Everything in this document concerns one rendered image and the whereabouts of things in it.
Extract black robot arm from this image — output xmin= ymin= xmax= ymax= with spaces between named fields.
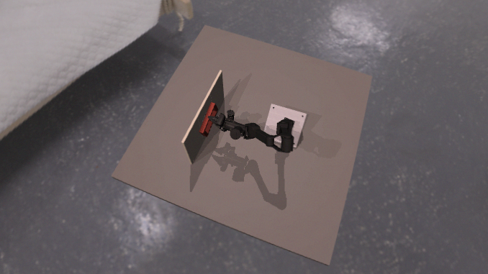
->
xmin=226 ymin=110 xmax=294 ymax=153

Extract dark red rectangular picture frame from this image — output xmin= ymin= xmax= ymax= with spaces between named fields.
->
xmin=199 ymin=102 xmax=218 ymax=137

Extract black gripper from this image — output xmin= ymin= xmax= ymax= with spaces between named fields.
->
xmin=208 ymin=113 xmax=237 ymax=132

